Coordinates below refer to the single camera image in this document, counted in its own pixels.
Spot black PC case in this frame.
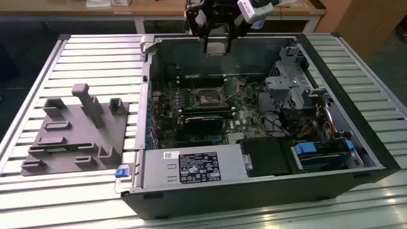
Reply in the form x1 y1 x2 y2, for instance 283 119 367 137
120 32 402 220

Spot black cable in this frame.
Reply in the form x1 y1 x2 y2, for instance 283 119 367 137
259 110 299 139

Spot orange yellow wire bundle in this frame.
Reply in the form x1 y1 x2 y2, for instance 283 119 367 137
300 114 337 140

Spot silver CPU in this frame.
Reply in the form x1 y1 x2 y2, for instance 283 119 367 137
205 43 231 57

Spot blue case latch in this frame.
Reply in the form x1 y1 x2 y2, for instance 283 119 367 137
115 166 132 178

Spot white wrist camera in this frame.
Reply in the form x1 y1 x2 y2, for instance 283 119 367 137
236 0 275 24

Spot blue disk carrier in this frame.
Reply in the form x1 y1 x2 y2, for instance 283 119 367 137
293 142 317 157

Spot metal socket cover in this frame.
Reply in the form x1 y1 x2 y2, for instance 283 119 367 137
221 76 248 96

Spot white box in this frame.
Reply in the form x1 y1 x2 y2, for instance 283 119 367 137
85 0 133 10

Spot green RAM stick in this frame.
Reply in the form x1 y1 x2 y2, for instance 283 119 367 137
44 146 80 152

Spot black graphics card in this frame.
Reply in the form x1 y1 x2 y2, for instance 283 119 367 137
183 115 223 134

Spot wooden cabinet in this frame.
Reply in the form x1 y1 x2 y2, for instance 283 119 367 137
313 0 407 62

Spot CPU socket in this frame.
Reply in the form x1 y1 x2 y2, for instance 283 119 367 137
189 87 229 108

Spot wooden desk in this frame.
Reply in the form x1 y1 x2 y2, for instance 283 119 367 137
0 0 327 34

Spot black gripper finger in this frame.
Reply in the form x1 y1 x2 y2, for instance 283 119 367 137
185 0 212 54
227 14 252 54

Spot grey parts rack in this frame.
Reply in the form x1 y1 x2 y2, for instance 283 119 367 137
20 83 131 177

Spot grey power supply unit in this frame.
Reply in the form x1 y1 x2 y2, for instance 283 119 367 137
136 144 247 189

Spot grey metal drive cage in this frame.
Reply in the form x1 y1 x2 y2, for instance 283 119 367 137
264 47 329 112

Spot green motherboard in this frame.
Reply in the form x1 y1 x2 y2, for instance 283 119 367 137
149 76 271 148

